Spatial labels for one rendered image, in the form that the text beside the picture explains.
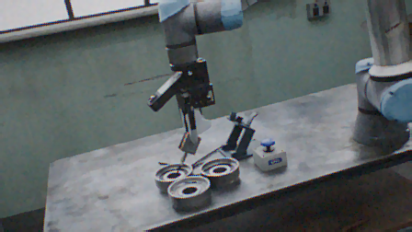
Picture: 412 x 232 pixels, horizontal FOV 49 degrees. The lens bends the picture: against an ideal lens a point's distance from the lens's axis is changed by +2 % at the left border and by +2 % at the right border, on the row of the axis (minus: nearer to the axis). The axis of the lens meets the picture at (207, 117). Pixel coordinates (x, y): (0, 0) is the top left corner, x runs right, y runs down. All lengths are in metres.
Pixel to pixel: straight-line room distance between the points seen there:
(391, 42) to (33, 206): 2.35
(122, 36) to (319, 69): 1.34
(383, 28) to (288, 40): 1.92
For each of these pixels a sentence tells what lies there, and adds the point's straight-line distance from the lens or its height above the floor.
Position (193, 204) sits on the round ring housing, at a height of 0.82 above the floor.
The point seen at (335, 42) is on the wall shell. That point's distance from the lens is 3.18.
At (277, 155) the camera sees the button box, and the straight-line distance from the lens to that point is 1.21.
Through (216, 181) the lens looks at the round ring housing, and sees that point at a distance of 1.16.
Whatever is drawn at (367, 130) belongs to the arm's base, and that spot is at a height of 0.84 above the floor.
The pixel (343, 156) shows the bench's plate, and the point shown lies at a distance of 1.27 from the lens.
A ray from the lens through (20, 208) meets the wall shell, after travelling 2.97.
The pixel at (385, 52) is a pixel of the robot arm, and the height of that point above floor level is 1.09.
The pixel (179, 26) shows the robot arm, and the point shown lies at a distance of 1.05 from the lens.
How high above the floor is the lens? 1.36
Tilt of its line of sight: 19 degrees down
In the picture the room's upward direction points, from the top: 10 degrees counter-clockwise
